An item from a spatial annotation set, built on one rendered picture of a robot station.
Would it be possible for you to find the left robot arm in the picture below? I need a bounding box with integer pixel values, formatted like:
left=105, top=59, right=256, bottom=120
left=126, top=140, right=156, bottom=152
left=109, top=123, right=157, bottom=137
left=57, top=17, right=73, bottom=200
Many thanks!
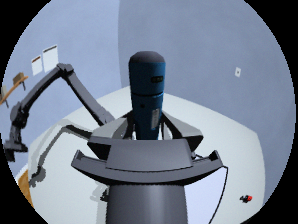
left=5, top=63, right=115, bottom=146

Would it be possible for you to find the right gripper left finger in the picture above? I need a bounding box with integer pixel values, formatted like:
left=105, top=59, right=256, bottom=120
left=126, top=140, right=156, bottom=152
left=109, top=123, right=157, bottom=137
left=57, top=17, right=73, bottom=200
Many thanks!
left=91, top=110, right=134, bottom=140

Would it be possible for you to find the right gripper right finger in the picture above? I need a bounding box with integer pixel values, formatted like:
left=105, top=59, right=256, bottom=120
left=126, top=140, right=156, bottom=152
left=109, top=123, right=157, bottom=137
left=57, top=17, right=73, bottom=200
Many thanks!
left=160, top=110, right=204, bottom=151

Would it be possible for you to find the red-handled nut driver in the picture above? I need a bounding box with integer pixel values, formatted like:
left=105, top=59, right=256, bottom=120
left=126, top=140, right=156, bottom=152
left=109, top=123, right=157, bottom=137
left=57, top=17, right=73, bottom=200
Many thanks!
left=241, top=195, right=252, bottom=201

